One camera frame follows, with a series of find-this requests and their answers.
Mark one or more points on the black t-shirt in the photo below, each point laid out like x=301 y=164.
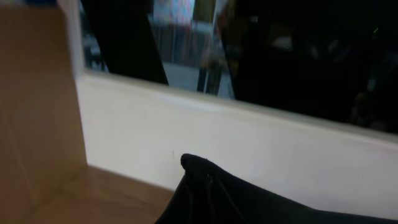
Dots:
x=209 y=194

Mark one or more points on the window with dark glass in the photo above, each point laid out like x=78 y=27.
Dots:
x=329 y=59

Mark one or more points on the light wooden side panel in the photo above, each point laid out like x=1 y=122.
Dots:
x=42 y=143

